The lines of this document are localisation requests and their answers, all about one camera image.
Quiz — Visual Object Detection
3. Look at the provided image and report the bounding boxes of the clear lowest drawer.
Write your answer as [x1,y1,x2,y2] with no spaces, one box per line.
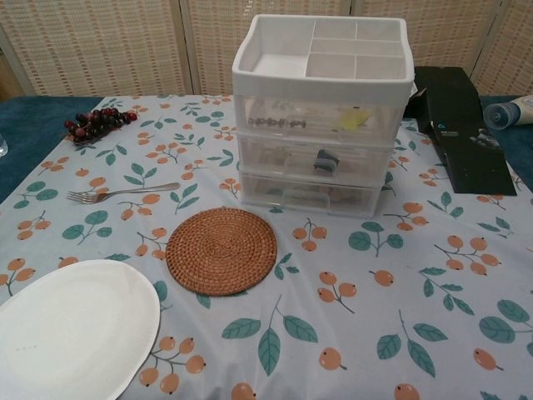
[240,169,376,208]

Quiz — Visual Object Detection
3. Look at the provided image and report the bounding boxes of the clear drawer with beads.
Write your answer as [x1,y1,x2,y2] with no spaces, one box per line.
[235,92,404,143]

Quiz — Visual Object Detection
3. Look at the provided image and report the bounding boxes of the black cardboard box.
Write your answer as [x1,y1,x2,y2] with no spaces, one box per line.
[404,65,519,196]

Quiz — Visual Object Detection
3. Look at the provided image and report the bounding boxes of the round woven rattan coaster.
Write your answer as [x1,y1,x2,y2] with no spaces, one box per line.
[165,207,279,298]

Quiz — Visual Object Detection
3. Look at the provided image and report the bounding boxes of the grey black small gadget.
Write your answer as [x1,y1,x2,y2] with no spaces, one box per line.
[312,148,341,174]

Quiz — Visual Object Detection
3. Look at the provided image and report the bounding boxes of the yellow object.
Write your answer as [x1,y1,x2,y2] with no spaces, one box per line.
[339,107,372,132]

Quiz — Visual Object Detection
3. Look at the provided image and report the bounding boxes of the silver metal fork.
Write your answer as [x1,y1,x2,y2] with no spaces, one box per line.
[66,182,182,206]

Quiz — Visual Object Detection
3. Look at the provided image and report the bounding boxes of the floral fruit print tablecloth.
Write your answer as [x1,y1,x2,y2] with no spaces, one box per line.
[0,94,533,400]

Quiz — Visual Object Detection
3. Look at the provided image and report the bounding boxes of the dark red grape bunch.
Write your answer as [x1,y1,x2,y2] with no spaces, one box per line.
[63,107,139,147]

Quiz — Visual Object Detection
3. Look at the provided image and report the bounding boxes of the woven bamboo folding screen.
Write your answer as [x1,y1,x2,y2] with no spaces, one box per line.
[0,0,533,99]

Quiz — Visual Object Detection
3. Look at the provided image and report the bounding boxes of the white plate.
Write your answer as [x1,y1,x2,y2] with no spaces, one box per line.
[0,258,162,400]

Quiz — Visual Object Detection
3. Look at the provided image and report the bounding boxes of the cream squeeze bottle blue cap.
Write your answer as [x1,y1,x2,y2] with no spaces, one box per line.
[482,93,533,131]

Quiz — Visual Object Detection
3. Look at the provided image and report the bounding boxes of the dark bead string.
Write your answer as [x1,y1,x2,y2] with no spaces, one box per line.
[247,116,308,130]

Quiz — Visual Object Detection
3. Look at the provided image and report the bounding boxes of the white plastic drawer organizer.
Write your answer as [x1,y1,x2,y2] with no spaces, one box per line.
[232,13,417,208]

